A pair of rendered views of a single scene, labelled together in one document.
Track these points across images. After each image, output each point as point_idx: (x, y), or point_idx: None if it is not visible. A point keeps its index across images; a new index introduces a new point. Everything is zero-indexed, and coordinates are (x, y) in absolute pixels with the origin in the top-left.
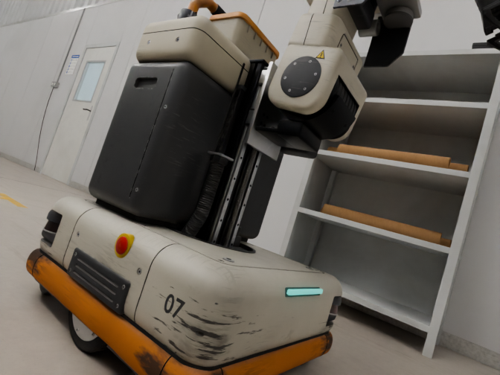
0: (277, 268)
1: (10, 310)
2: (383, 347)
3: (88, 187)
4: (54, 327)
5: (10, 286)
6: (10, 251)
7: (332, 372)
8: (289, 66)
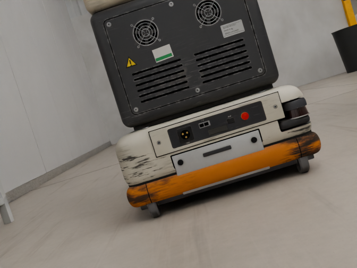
0: None
1: (330, 157)
2: (37, 218)
3: (278, 74)
4: None
5: (332, 168)
6: (337, 203)
7: None
8: None
